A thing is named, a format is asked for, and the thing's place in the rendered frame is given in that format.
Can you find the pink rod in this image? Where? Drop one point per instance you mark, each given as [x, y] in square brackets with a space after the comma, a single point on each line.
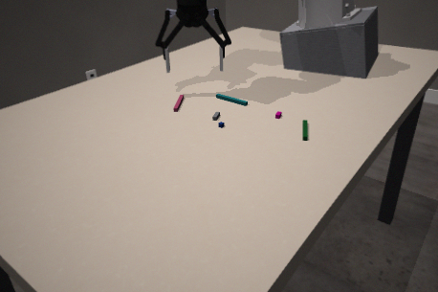
[178, 103]

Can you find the dark green rod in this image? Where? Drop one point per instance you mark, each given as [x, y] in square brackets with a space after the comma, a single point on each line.
[305, 130]

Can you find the grey rod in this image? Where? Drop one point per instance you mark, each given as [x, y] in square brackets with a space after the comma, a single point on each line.
[216, 116]

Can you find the turquoise rod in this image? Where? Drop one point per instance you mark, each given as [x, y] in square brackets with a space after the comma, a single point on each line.
[227, 98]

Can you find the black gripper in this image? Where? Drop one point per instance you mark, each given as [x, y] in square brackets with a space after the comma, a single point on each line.
[192, 17]

